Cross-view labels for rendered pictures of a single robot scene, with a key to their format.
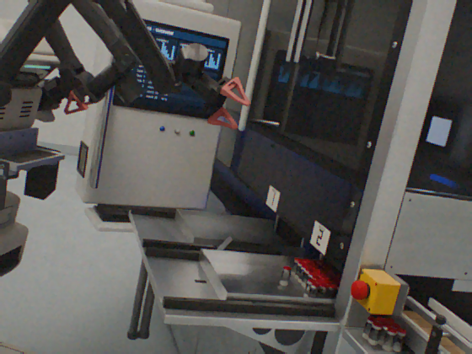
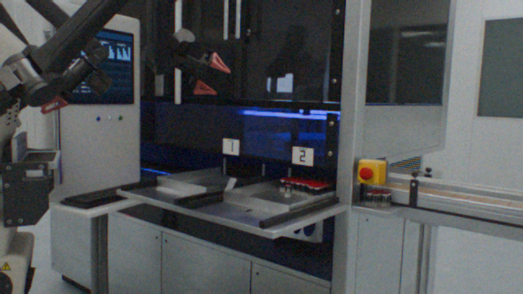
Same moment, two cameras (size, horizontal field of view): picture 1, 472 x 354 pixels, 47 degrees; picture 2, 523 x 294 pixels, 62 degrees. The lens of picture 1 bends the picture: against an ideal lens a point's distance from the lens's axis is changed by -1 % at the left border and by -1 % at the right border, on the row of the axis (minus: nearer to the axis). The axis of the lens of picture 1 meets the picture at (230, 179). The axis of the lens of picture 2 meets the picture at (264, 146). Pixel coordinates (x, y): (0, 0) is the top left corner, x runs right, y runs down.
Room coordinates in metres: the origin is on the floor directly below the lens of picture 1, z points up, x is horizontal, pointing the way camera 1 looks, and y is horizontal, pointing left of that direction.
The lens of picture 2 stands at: (0.14, 0.69, 1.22)
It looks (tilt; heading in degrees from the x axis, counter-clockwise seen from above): 7 degrees down; 327
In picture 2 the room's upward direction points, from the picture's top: 2 degrees clockwise
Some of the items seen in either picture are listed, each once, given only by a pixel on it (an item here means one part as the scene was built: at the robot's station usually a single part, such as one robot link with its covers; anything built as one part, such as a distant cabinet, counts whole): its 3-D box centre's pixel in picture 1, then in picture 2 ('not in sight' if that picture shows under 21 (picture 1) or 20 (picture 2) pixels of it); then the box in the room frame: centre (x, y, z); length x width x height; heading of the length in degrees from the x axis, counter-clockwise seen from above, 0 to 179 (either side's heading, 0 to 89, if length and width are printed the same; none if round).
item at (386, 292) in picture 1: (379, 292); (373, 171); (1.09, -0.35, 0.99); 0.08 x 0.07 x 0.07; 109
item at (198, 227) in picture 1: (237, 233); (214, 180); (1.61, -0.05, 0.90); 0.34 x 0.26 x 0.04; 109
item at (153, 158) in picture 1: (157, 103); (82, 97); (2.09, 0.33, 1.19); 0.50 x 0.19 x 0.78; 119
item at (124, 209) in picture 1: (152, 214); (115, 193); (1.89, 0.25, 0.82); 0.40 x 0.14 x 0.02; 119
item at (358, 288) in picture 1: (361, 290); (366, 173); (1.08, -0.31, 0.99); 0.04 x 0.04 x 0.04; 19
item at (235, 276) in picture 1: (276, 280); (286, 194); (1.29, -0.16, 0.90); 0.34 x 0.26 x 0.04; 109
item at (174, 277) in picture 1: (229, 261); (234, 197); (1.43, -0.04, 0.87); 0.70 x 0.48 x 0.02; 19
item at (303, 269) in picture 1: (308, 279); (301, 188); (1.32, -0.25, 0.91); 0.18 x 0.02 x 0.05; 19
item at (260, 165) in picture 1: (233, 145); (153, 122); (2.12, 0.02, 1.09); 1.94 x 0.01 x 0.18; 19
